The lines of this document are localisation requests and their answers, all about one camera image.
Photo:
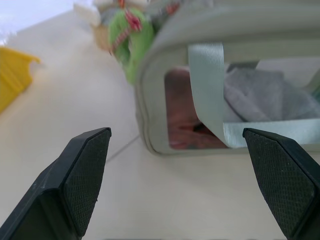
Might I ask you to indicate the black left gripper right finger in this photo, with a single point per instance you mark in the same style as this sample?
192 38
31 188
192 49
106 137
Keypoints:
282 180

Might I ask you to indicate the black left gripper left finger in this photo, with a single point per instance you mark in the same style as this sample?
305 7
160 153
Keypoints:
55 190

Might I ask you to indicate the grey fabric storage bin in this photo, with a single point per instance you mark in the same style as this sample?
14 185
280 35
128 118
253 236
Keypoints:
175 60

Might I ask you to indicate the grey folded cloth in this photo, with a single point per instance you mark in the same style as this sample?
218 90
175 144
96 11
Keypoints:
265 97

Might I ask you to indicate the pink cloth item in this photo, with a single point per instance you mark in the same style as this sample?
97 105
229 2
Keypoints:
182 117

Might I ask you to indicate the yellow plastic basket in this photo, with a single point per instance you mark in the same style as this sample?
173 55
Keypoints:
12 77

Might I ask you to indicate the woven straw basket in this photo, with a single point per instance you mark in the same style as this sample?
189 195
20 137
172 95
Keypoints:
102 37

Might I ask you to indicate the green plush toy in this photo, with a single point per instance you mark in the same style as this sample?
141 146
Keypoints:
132 42

